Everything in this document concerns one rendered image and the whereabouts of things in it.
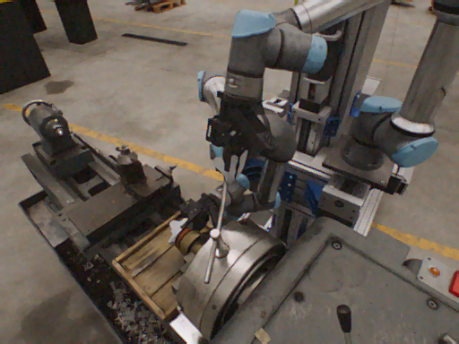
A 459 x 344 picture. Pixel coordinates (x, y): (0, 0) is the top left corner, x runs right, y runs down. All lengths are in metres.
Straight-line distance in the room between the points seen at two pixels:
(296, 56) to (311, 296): 0.47
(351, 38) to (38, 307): 2.25
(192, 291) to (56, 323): 1.57
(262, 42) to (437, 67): 0.44
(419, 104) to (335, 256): 0.44
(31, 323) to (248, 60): 2.06
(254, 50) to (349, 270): 0.49
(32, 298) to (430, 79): 2.35
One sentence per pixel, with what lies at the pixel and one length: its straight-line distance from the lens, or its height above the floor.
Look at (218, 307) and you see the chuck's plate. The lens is 0.68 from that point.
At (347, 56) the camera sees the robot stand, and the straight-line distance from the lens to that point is 1.15.
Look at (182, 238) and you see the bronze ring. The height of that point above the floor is 1.11.
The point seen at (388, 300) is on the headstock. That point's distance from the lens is 0.68.
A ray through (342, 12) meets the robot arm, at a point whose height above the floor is 1.66.
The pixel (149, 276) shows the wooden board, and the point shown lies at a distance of 1.09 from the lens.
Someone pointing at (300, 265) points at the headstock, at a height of 1.25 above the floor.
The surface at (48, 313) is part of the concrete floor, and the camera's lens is 2.27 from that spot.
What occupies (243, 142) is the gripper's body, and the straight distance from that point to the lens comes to 0.62.
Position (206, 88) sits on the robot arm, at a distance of 1.08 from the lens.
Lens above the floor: 1.81
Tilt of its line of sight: 43 degrees down
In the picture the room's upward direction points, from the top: straight up
